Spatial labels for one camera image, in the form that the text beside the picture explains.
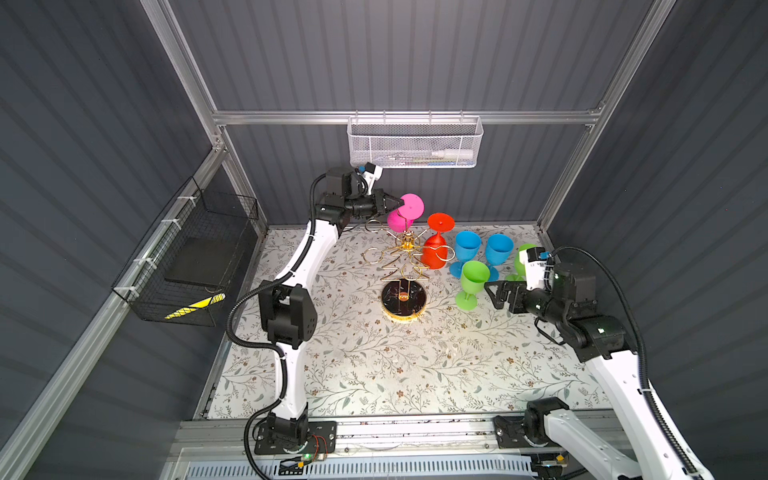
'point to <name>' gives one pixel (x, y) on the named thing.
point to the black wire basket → (182, 268)
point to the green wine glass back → (473, 276)
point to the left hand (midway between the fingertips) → (403, 201)
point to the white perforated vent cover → (502, 468)
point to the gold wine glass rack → (403, 300)
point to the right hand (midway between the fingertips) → (505, 286)
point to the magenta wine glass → (403, 217)
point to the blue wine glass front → (499, 247)
